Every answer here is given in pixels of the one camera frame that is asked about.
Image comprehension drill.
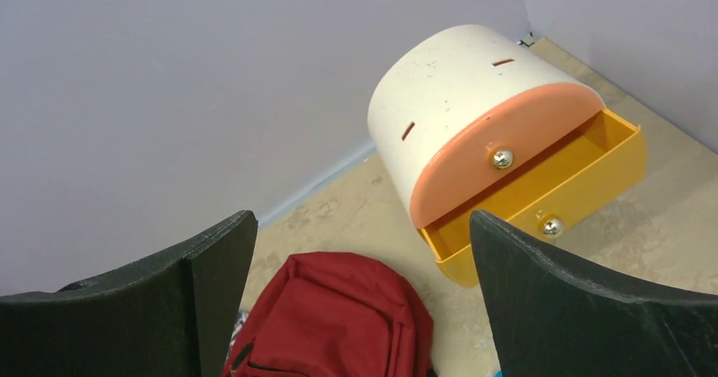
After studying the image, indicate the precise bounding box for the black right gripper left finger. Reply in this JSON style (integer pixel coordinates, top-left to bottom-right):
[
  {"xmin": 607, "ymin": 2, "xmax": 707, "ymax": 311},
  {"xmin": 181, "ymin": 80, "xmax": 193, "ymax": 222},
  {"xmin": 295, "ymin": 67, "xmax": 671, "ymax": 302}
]
[{"xmin": 1, "ymin": 210, "xmax": 258, "ymax": 376}]

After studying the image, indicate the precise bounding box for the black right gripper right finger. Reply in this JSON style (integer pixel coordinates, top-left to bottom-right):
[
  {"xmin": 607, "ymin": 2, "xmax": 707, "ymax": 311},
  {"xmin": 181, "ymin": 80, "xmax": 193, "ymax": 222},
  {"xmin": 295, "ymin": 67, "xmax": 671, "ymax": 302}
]
[{"xmin": 470, "ymin": 210, "xmax": 717, "ymax": 376}]

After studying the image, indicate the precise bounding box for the red student backpack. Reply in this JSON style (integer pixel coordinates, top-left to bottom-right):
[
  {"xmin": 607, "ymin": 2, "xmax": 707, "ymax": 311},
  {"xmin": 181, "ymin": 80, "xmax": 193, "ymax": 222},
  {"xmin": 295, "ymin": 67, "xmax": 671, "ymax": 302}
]
[{"xmin": 223, "ymin": 252, "xmax": 437, "ymax": 377}]

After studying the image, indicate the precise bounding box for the floral dark cover book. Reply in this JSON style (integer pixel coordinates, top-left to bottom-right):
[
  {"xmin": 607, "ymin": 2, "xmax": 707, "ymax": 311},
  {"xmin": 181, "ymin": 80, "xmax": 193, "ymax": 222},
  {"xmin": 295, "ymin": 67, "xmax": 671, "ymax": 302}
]
[{"xmin": 226, "ymin": 310, "xmax": 249, "ymax": 359}]

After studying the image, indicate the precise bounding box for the orange upper drawer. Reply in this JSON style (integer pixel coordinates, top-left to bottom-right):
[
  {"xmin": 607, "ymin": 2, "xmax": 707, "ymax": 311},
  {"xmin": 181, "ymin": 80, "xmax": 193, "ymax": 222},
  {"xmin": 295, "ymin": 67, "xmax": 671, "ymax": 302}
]
[{"xmin": 409, "ymin": 83, "xmax": 605, "ymax": 228}]

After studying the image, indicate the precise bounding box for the cream rounded drawer cabinet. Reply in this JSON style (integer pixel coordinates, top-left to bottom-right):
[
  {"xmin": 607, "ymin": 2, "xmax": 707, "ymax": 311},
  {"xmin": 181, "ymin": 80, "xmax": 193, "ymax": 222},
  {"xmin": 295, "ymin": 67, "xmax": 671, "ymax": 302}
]
[{"xmin": 367, "ymin": 25, "xmax": 604, "ymax": 226}]

